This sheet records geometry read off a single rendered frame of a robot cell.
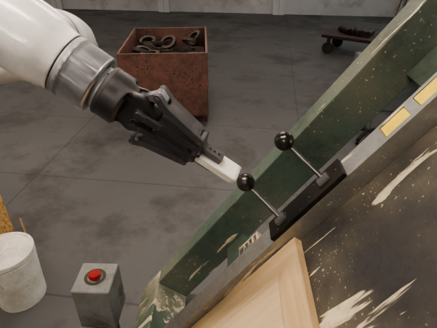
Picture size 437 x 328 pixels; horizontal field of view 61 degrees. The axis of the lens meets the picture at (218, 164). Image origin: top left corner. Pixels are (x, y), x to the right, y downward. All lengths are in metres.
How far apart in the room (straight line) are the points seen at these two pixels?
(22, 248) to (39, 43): 1.92
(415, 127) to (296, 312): 0.36
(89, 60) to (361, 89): 0.59
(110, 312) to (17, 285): 1.16
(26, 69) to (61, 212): 2.64
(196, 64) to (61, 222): 2.01
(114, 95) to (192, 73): 3.42
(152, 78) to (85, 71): 3.46
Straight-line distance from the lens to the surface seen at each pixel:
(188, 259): 1.15
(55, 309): 2.49
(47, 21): 0.55
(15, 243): 2.43
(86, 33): 0.69
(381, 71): 0.88
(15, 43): 0.54
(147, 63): 3.93
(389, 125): 0.69
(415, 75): 0.88
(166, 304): 1.23
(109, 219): 2.96
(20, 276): 2.36
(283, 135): 0.70
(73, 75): 0.53
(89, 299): 1.28
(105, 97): 0.52
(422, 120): 0.67
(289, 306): 0.69
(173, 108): 0.51
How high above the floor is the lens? 1.86
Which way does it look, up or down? 32 degrees down
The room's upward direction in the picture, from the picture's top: straight up
